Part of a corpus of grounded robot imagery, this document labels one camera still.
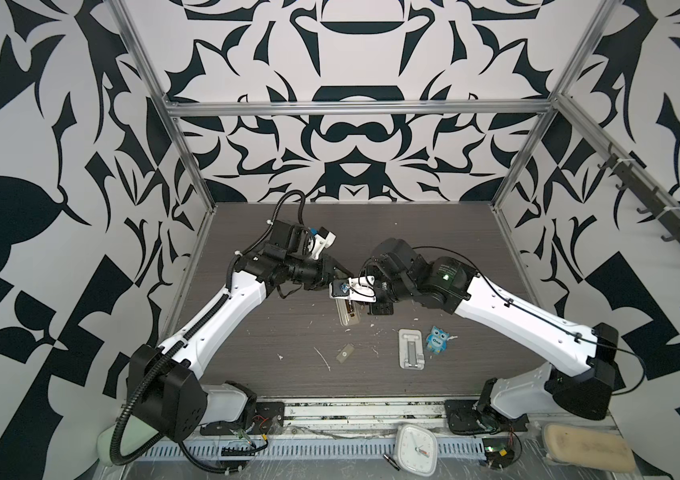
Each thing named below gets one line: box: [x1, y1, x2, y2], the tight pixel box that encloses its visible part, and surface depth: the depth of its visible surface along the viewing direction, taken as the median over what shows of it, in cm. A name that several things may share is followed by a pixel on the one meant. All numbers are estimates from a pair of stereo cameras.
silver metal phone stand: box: [398, 328, 425, 370], surface depth 86 cm
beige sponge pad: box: [544, 423, 636, 473], surface depth 69 cm
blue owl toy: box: [426, 326, 458, 355], surface depth 87 cm
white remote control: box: [335, 298, 361, 326], surface depth 70 cm
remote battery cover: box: [336, 343, 355, 364], surface depth 86 cm
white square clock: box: [397, 424, 438, 477], surface depth 69 cm
